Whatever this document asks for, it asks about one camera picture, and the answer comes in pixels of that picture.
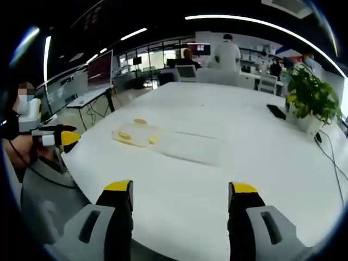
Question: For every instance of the small black monitor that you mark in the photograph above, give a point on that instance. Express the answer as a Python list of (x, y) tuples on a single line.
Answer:
[(137, 61)]

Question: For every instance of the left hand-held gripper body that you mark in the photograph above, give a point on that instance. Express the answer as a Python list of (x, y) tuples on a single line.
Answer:
[(28, 114)]

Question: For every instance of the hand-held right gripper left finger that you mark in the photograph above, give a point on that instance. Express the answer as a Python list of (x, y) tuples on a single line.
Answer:
[(117, 217)]

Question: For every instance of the glass partition panel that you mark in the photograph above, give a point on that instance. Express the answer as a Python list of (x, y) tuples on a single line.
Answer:
[(62, 89)]

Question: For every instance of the ceiling air vent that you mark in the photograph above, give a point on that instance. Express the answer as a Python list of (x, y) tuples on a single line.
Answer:
[(288, 7)]

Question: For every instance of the green potted plant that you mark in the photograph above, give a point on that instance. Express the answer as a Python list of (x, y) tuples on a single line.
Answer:
[(310, 92)]

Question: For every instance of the white side desk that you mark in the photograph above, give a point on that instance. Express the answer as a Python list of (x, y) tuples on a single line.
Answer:
[(87, 98)]

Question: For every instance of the white cabinet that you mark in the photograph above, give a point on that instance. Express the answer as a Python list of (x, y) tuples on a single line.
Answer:
[(225, 77)]

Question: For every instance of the person's grey clothing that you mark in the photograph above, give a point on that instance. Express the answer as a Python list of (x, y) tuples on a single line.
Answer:
[(46, 201)]

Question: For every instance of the short ceiling light strip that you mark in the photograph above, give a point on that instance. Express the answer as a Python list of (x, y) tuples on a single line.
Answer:
[(133, 34)]

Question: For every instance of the pale yellow plastic buckle part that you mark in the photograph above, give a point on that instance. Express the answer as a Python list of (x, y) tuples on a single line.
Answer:
[(148, 133), (125, 135)]

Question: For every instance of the black flat phone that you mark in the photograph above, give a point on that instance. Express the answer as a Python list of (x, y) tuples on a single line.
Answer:
[(276, 111)]

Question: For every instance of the small monitor with red picture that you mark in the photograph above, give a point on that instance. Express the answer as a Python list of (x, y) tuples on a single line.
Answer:
[(202, 49)]

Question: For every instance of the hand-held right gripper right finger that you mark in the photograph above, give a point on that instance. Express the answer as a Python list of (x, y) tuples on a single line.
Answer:
[(244, 217)]

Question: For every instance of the computer monitor with red screen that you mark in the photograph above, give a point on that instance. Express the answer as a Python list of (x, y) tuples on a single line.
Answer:
[(99, 69)]

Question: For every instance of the long curved ceiling light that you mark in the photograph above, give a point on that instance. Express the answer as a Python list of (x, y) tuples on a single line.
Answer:
[(261, 23)]

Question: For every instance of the white office chair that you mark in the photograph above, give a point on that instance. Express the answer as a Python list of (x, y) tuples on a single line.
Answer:
[(267, 84), (186, 73)]

